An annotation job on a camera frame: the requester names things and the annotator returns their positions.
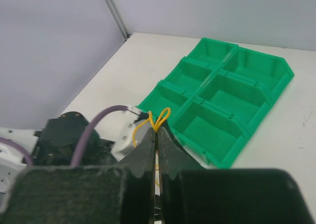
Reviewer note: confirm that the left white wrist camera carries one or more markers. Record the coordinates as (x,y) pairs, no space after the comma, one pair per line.
(125,145)

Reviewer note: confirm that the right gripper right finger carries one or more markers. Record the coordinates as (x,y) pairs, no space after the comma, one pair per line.
(172,157)

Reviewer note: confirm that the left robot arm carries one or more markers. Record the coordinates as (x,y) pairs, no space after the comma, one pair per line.
(53,145)

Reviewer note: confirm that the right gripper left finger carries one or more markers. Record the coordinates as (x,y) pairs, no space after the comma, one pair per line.
(141,162)

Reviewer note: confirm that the left aluminium frame post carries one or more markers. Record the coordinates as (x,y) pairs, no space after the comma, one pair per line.
(118,19)

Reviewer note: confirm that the green six-compartment bin tray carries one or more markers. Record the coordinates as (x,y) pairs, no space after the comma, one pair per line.
(218,96)

